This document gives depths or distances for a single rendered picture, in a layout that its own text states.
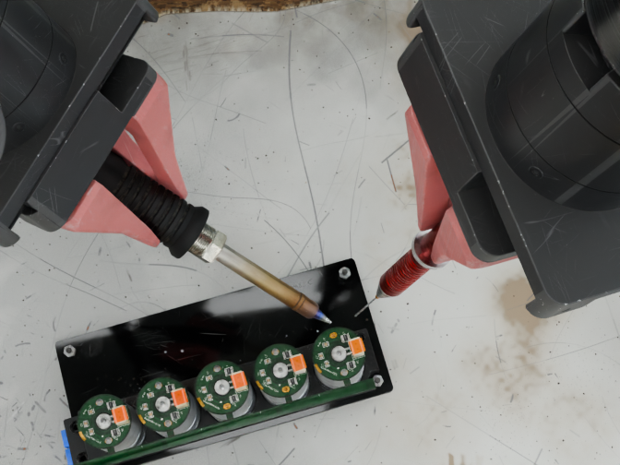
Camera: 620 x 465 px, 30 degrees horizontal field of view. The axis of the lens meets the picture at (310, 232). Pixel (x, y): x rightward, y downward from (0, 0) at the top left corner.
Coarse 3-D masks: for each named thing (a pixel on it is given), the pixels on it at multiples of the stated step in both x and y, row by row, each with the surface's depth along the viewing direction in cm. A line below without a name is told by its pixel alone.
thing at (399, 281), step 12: (420, 240) 43; (432, 240) 42; (408, 252) 45; (420, 252) 43; (396, 264) 46; (408, 264) 45; (420, 264) 43; (432, 264) 43; (444, 264) 43; (384, 276) 47; (396, 276) 46; (408, 276) 45; (420, 276) 45; (384, 288) 47; (396, 288) 46
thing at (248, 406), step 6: (216, 384) 53; (222, 384) 53; (228, 384) 53; (216, 390) 53; (222, 390) 53; (228, 390) 53; (252, 390) 56; (252, 396) 56; (246, 402) 54; (252, 402) 56; (240, 408) 54; (246, 408) 55; (252, 408) 57; (216, 414) 54; (234, 414) 54; (240, 414) 55; (222, 420) 56
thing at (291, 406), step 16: (352, 384) 53; (368, 384) 53; (288, 400) 53; (304, 400) 53; (320, 400) 53; (240, 416) 53; (256, 416) 53; (272, 416) 53; (192, 432) 53; (208, 432) 53; (224, 432) 53; (112, 448) 53; (128, 448) 53; (144, 448) 53; (160, 448) 53; (80, 464) 52; (96, 464) 52; (112, 464) 52
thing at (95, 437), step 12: (96, 396) 53; (108, 396) 53; (84, 408) 53; (96, 408) 53; (108, 408) 53; (84, 420) 53; (84, 432) 53; (96, 432) 53; (108, 432) 53; (120, 432) 53; (96, 444) 53; (108, 444) 53
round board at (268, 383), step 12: (276, 348) 54; (288, 348) 54; (264, 360) 54; (276, 360) 54; (288, 360) 54; (264, 372) 53; (264, 384) 53; (276, 384) 53; (288, 384) 53; (300, 384) 53; (276, 396) 53
